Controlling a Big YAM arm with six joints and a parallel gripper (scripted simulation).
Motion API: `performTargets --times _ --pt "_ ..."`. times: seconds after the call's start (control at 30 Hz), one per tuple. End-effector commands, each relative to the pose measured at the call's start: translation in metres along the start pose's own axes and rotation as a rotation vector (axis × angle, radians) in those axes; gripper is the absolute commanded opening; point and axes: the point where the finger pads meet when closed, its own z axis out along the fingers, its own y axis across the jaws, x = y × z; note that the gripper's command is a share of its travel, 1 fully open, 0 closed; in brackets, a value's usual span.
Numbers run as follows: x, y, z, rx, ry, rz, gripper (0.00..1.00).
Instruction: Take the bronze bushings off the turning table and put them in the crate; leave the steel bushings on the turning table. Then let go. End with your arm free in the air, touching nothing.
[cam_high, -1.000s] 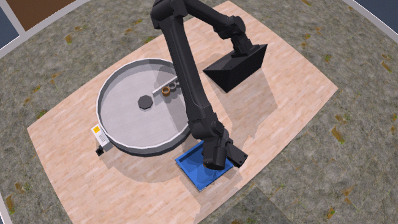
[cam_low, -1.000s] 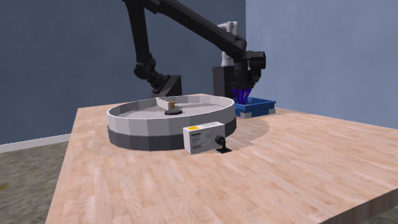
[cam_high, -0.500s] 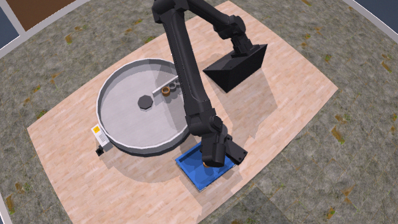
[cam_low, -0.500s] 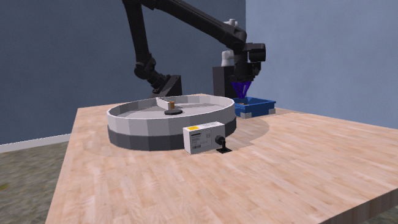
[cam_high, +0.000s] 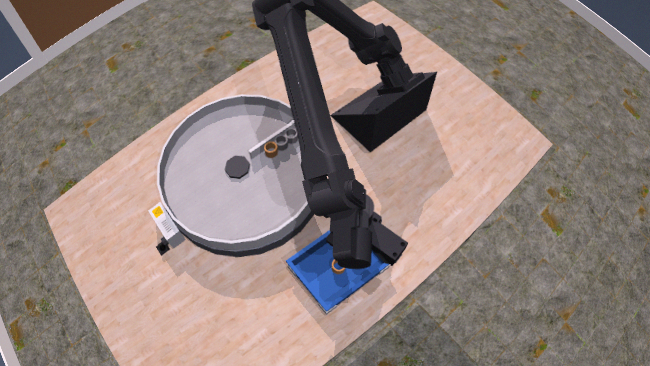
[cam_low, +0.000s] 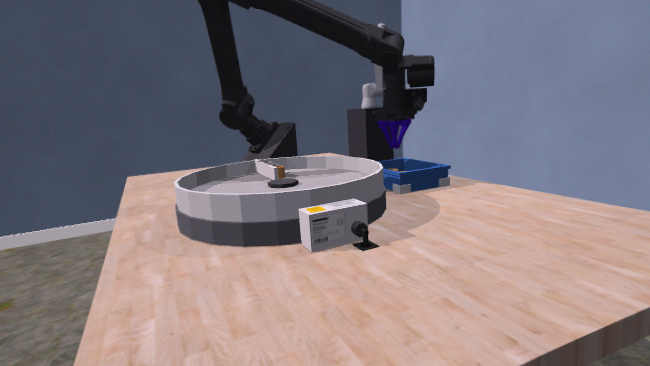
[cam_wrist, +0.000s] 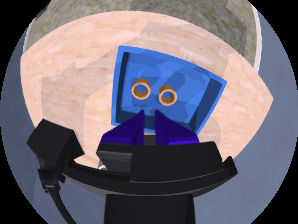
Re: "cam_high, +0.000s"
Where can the blue open crate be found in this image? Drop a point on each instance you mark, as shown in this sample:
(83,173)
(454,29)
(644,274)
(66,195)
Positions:
(315,263)

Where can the bronze bushing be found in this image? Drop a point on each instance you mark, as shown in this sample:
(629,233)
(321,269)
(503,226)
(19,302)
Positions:
(335,270)
(271,154)

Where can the grey round turning table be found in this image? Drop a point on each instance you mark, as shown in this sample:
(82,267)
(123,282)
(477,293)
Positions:
(220,183)

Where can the steel bushing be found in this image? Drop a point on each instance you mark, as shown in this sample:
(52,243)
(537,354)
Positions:
(279,138)
(291,131)

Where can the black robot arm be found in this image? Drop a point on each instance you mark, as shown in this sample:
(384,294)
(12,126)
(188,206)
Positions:
(321,153)

